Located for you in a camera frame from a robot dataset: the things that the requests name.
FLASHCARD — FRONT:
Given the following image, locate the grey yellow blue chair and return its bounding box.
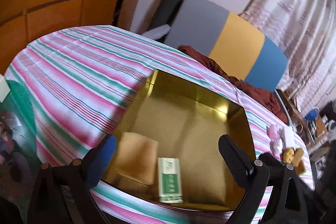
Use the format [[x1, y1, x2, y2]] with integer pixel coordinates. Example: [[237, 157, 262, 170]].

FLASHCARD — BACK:
[[142, 0, 289, 93]]

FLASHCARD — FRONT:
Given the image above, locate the black rolled mat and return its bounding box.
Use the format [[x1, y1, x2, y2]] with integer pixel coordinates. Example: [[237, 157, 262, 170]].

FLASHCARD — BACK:
[[147, 0, 183, 31]]

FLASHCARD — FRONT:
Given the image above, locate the blue cup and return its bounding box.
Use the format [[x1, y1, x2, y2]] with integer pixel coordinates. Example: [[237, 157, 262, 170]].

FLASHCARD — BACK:
[[305, 107, 319, 121]]

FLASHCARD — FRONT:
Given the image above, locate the patterned beige curtain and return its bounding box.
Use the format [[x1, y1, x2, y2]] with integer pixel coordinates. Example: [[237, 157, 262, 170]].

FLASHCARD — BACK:
[[241, 0, 335, 114]]

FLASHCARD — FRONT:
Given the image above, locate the wooden side desk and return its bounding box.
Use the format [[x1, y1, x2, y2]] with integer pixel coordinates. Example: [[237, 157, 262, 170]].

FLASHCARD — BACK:
[[273, 89, 315, 148]]

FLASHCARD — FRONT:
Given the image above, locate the striped pink green tablecloth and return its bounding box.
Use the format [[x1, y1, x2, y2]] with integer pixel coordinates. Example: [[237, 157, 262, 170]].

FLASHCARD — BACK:
[[4, 25, 315, 224]]

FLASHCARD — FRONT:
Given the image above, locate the yellow sponge block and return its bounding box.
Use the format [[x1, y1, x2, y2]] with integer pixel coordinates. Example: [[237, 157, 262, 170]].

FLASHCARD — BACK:
[[114, 132, 159, 185]]

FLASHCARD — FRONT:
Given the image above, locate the yellow sponge piece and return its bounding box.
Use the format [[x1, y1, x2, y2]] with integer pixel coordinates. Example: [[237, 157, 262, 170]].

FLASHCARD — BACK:
[[282, 148, 295, 164]]

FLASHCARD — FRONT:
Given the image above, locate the green white small carton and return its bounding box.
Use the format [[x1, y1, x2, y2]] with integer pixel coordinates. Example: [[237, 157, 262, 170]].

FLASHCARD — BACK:
[[158, 157, 183, 203]]

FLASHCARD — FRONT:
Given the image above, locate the gold metal tin box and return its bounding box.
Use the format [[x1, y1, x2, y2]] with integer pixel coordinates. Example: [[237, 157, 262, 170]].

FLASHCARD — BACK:
[[102, 71, 256, 211]]

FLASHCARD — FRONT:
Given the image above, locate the dark red cloth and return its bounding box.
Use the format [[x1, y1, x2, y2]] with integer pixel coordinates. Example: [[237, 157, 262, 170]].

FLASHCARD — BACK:
[[178, 46, 288, 124]]

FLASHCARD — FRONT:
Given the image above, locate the brown yellow sponge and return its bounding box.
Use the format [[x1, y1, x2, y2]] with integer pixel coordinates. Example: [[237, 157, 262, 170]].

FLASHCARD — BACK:
[[291, 148, 306, 176]]

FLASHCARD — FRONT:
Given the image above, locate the white cube box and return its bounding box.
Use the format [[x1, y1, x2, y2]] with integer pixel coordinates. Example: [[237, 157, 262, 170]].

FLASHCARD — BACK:
[[0, 75, 10, 103]]

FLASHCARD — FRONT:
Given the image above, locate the white foam block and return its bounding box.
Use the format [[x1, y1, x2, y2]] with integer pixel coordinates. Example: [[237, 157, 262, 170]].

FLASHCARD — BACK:
[[279, 126, 295, 148]]

